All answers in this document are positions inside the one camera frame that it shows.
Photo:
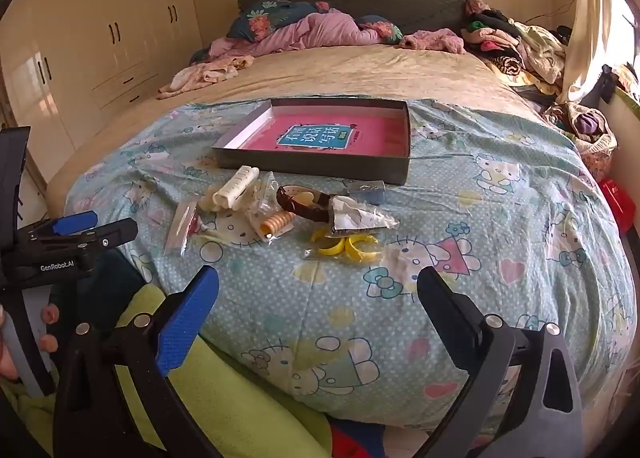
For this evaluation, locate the dark grey headboard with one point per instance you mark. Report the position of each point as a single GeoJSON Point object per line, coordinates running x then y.
{"type": "Point", "coordinates": [400, 2]}

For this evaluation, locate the cream curtain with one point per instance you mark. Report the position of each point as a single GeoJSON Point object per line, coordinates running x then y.
{"type": "Point", "coordinates": [585, 12]}

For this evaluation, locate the cream wardrobe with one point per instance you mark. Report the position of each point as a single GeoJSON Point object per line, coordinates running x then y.
{"type": "Point", "coordinates": [100, 2]}

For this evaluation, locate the clear plastic bag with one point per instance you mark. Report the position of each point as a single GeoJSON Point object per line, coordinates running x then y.
{"type": "Point", "coordinates": [177, 230]}

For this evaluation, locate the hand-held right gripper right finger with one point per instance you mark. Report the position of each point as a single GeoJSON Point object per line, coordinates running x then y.
{"type": "Point", "coordinates": [450, 308]}

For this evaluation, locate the brown wrist watch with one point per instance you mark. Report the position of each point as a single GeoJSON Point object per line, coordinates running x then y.
{"type": "Point", "coordinates": [300, 205]}

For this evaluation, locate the pale floral garment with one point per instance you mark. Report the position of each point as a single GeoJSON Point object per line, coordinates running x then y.
{"type": "Point", "coordinates": [200, 75]}

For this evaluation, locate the beige bed sheet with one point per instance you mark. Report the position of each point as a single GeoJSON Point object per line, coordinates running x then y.
{"type": "Point", "coordinates": [350, 72]}

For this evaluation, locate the window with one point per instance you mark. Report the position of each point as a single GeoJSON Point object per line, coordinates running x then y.
{"type": "Point", "coordinates": [627, 22]}

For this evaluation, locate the shallow grey cardboard box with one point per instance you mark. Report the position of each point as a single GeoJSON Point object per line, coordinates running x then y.
{"type": "Point", "coordinates": [310, 168]}

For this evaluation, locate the pink quilt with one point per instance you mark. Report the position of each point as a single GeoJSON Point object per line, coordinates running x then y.
{"type": "Point", "coordinates": [320, 27]}

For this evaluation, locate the person's green clothing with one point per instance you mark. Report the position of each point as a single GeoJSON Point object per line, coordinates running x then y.
{"type": "Point", "coordinates": [235, 388]}

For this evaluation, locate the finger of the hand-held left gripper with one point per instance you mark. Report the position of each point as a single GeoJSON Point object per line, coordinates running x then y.
{"type": "Point", "coordinates": [117, 233]}
{"type": "Point", "coordinates": [75, 224]}

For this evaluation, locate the pink fuzzy garment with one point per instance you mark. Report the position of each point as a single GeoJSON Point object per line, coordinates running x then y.
{"type": "Point", "coordinates": [432, 40]}

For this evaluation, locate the net bag with clothes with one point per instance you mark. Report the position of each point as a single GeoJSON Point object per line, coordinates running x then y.
{"type": "Point", "coordinates": [585, 127]}

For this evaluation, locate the green trimmed cloth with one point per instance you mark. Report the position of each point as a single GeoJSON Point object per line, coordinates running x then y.
{"type": "Point", "coordinates": [627, 92]}

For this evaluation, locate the small blue box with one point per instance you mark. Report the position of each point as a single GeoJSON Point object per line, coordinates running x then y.
{"type": "Point", "coordinates": [367, 193]}

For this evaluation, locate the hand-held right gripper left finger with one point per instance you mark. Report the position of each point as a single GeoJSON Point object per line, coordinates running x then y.
{"type": "Point", "coordinates": [187, 318]}

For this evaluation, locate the cream hair claw clip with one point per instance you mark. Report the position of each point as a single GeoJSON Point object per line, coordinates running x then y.
{"type": "Point", "coordinates": [235, 185]}

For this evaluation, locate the silver plastic bag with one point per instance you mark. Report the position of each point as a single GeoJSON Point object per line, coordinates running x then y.
{"type": "Point", "coordinates": [356, 215]}

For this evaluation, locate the large dark floral pillow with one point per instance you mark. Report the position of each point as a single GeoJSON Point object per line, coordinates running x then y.
{"type": "Point", "coordinates": [260, 20]}

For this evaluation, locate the red and blue cloth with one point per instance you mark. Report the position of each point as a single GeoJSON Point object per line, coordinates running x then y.
{"type": "Point", "coordinates": [350, 440]}

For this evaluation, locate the printed cartoon cat blanket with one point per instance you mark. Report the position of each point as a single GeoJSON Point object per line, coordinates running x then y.
{"type": "Point", "coordinates": [450, 338]}

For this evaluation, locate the person's left hand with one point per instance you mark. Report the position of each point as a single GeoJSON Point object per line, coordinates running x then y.
{"type": "Point", "coordinates": [49, 314]}

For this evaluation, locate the pile of mixed clothes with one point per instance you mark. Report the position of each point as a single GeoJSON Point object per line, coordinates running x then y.
{"type": "Point", "coordinates": [515, 45]}

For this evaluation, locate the red box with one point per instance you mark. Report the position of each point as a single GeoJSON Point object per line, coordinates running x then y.
{"type": "Point", "coordinates": [617, 203]}

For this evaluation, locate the small dark floral pillow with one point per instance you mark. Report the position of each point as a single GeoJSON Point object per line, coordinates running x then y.
{"type": "Point", "coordinates": [385, 28]}

